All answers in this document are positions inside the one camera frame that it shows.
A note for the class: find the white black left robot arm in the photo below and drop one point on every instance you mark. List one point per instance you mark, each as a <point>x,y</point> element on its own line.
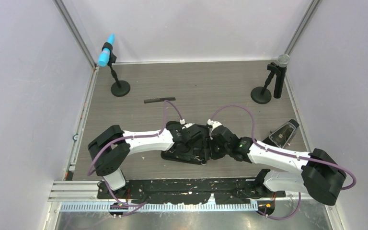
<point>111,148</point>

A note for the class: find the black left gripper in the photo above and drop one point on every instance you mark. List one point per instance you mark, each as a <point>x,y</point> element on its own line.
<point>191,150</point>

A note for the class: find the black left microphone stand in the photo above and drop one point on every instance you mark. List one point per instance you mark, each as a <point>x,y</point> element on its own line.
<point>121,87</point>

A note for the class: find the blue microphone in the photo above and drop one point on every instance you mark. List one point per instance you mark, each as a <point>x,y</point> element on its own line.
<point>106,52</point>

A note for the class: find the silver thinning scissors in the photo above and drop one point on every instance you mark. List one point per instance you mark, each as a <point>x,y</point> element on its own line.
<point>202,161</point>

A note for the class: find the black mounting base plate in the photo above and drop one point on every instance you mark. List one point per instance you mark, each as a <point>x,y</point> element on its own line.
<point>189,191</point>

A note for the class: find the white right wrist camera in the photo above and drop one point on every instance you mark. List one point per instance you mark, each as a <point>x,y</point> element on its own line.
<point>213,125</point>

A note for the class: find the black silver microphone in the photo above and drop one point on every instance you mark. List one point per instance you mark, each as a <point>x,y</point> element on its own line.
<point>281,64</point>

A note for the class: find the black hair comb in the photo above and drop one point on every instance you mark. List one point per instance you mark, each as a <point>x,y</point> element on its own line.
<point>156,100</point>

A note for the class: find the clear black box device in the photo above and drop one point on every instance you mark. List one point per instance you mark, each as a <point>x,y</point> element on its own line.
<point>282,136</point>

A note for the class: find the black right microphone stand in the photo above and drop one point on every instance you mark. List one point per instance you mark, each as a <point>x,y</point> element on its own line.
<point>262,95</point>

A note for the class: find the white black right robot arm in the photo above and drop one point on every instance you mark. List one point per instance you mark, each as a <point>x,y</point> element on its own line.
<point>314,173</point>

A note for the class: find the black microphone stand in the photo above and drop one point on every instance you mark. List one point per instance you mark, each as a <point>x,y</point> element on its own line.
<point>121,87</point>
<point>262,95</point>

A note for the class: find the black zip tool case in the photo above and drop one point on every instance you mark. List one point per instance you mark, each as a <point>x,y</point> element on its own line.
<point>166,154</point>

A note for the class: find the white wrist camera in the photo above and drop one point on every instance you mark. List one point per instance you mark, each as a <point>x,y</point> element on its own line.
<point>213,125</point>
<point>184,122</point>

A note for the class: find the aluminium frame rail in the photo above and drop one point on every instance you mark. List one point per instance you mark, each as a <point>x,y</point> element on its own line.
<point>82,195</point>

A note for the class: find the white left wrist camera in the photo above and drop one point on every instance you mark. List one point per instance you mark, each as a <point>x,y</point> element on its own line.
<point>184,122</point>

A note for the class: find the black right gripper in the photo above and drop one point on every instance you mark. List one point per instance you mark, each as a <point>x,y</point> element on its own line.
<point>213,155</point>

